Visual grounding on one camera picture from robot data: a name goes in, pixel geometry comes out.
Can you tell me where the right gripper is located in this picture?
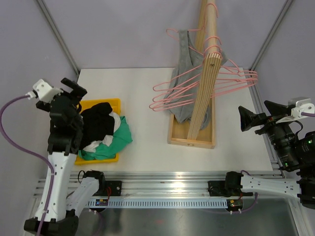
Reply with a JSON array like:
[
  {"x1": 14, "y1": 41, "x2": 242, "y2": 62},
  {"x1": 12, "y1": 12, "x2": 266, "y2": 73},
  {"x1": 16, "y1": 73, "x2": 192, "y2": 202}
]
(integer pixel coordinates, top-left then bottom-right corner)
[{"x1": 237, "y1": 100, "x2": 299, "y2": 168}]

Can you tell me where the white tank top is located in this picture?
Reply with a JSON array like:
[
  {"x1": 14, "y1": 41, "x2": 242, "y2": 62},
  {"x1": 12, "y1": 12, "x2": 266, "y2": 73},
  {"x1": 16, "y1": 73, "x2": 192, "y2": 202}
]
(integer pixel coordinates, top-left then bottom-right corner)
[{"x1": 83, "y1": 112, "x2": 121, "y2": 153}]

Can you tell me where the green tank top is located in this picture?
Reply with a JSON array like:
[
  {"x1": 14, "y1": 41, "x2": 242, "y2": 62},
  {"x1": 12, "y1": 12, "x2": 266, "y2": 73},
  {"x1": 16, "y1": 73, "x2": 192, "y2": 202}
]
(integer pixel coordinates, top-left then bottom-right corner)
[{"x1": 78, "y1": 116, "x2": 133, "y2": 160}]

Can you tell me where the grey tank top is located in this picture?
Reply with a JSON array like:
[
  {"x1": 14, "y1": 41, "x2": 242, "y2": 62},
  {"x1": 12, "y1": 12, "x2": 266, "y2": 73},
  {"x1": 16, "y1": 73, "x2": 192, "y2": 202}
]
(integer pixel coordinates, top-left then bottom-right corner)
[{"x1": 164, "y1": 29, "x2": 228, "y2": 131}]

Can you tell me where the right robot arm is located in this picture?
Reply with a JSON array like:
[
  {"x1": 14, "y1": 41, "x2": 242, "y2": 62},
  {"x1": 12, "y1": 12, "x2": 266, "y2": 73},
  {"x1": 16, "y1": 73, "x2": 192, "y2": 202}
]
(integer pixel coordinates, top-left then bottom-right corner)
[{"x1": 208, "y1": 97, "x2": 315, "y2": 209}]

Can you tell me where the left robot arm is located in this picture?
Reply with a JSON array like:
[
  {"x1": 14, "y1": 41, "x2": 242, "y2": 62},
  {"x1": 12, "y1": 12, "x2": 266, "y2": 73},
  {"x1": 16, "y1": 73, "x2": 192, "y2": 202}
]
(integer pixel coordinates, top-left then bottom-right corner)
[{"x1": 24, "y1": 78, "x2": 107, "y2": 236}]

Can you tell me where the wooden hanger rack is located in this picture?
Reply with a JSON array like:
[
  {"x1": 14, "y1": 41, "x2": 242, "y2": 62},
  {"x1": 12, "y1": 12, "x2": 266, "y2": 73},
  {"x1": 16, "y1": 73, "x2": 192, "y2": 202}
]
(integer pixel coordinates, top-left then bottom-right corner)
[{"x1": 167, "y1": 0, "x2": 222, "y2": 149}]

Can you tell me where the yellow plastic tray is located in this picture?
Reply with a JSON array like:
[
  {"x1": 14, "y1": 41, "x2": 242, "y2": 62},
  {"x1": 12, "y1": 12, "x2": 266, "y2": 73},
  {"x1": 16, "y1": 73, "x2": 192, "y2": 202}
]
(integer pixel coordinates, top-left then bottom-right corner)
[{"x1": 74, "y1": 98, "x2": 121, "y2": 166}]

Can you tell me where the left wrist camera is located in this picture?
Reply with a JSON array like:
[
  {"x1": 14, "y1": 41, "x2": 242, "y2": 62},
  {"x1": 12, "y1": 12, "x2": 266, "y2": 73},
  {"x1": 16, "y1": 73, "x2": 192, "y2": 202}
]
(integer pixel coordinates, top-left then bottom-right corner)
[{"x1": 26, "y1": 79, "x2": 63, "y2": 103}]

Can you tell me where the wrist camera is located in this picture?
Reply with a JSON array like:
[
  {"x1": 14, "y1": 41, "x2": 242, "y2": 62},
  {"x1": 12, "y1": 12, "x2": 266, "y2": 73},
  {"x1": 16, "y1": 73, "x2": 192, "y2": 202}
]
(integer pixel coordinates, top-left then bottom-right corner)
[
  {"x1": 26, "y1": 79, "x2": 63, "y2": 103},
  {"x1": 276, "y1": 97, "x2": 315, "y2": 123}
]

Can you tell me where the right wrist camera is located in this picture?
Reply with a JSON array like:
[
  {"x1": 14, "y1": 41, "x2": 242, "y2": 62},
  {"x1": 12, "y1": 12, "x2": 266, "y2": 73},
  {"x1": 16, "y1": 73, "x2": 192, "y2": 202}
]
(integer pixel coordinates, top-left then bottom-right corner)
[{"x1": 276, "y1": 97, "x2": 315, "y2": 123}]

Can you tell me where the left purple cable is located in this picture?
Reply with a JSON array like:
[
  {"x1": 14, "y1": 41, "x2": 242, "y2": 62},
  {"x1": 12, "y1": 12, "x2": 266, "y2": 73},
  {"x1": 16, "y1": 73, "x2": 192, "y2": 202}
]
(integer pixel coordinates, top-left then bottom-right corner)
[{"x1": 0, "y1": 95, "x2": 106, "y2": 236}]

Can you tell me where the aluminium mounting rail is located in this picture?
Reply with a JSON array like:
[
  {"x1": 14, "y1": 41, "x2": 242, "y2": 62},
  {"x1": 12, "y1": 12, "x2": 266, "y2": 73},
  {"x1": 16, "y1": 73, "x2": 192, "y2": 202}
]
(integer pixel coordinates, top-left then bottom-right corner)
[{"x1": 33, "y1": 171, "x2": 301, "y2": 199}]

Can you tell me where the left aluminium frame post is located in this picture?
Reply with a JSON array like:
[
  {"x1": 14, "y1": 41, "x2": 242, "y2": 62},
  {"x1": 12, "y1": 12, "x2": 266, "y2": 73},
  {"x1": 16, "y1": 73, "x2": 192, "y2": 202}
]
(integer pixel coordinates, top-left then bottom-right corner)
[{"x1": 34, "y1": 0, "x2": 81, "y2": 79}]

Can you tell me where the aluminium frame post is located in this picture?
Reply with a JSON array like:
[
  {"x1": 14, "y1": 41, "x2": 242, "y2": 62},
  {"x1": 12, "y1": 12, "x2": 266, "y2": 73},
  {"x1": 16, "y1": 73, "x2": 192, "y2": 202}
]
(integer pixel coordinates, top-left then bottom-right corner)
[
  {"x1": 34, "y1": 0, "x2": 81, "y2": 79},
  {"x1": 250, "y1": 0, "x2": 295, "y2": 71}
]

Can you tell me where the slotted cable duct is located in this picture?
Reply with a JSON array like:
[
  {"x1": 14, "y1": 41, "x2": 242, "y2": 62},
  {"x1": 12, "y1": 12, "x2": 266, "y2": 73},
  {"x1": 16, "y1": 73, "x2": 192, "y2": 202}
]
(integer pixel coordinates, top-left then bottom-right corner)
[{"x1": 86, "y1": 199, "x2": 227, "y2": 209}]

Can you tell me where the right aluminium frame post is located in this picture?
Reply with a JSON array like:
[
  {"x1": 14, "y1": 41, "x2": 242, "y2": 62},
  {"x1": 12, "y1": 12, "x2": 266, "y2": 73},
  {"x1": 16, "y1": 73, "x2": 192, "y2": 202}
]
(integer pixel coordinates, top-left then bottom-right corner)
[{"x1": 250, "y1": 0, "x2": 295, "y2": 71}]

